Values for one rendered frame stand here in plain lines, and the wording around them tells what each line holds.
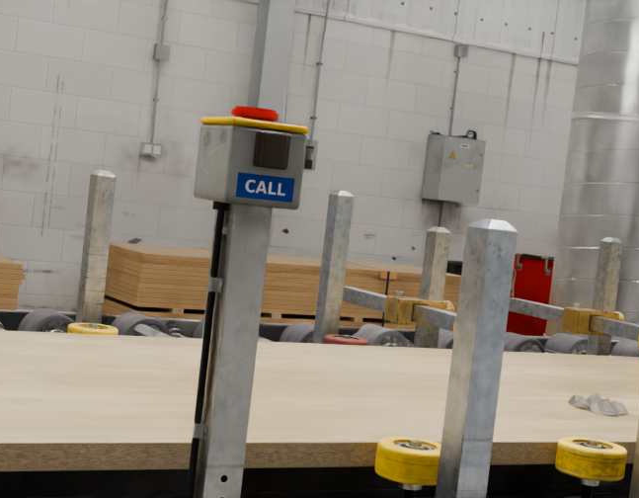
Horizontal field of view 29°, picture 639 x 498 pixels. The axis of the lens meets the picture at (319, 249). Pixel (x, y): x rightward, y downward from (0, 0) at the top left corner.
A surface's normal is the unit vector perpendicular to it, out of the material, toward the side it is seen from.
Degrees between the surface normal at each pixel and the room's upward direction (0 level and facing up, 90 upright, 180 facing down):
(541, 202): 90
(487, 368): 90
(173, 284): 90
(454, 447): 90
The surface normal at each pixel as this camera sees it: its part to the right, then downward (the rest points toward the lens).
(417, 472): 0.01, 0.05
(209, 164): -0.87, -0.07
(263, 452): 0.47, 0.10
